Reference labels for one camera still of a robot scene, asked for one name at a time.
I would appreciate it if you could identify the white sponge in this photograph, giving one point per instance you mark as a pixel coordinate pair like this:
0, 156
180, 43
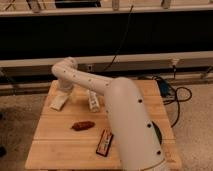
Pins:
58, 102

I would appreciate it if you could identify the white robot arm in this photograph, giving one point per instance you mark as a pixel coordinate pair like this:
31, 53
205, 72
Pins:
138, 146

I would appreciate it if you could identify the white tube bottle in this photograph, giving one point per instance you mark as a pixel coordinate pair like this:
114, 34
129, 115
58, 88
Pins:
94, 105

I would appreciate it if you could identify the brown sausage-shaped item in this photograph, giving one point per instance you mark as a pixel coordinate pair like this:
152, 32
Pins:
84, 125

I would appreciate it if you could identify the black red candy bar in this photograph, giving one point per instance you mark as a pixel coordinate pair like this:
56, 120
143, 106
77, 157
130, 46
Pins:
104, 143

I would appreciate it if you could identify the green plate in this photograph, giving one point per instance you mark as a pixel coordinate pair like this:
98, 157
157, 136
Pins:
158, 132

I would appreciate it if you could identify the white wall outlet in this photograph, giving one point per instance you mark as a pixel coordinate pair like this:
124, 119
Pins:
90, 68

